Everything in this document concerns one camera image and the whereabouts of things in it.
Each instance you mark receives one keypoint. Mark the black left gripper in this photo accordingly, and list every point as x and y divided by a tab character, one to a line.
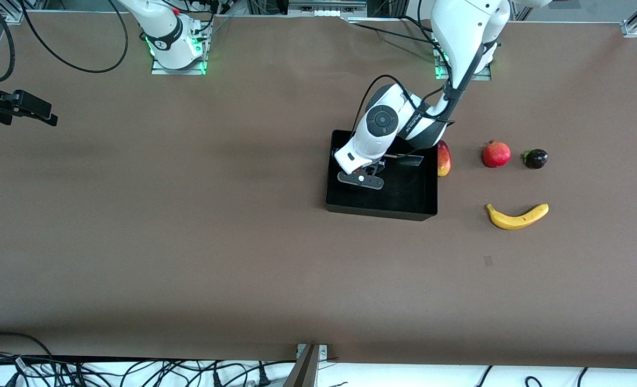
389	159

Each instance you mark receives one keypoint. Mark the black plastic box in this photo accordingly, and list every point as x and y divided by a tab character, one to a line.
404	199

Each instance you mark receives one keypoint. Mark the yellow banana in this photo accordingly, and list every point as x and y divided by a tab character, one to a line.
512	221

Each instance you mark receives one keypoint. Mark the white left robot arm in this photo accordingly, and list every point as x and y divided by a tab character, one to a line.
458	32

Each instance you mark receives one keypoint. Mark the red yellow mango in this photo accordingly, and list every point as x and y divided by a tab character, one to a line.
444	160

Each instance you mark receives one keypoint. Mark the red pomegranate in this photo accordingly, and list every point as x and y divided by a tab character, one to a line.
496	155

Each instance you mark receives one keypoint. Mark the dark purple eggplant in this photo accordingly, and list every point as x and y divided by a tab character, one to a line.
536	159

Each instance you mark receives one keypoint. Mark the grey metal device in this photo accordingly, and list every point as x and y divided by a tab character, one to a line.
326	11

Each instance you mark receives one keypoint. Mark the black power plug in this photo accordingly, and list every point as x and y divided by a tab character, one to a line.
263	376
217	379

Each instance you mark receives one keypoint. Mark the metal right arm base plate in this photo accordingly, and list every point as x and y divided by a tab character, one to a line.
159	71

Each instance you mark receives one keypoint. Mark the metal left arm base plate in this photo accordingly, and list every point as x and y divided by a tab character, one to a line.
482	76

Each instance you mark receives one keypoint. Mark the small metal bracket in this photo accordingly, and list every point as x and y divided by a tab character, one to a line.
323	352

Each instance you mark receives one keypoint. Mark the grey aluminium post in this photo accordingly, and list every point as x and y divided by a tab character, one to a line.
303	373

